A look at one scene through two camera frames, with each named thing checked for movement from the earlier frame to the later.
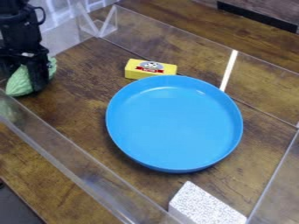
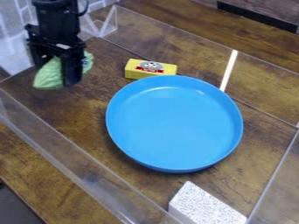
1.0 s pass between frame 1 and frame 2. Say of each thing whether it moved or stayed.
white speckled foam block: stayed
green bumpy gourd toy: moved
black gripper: moved
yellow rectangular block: stayed
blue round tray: stayed
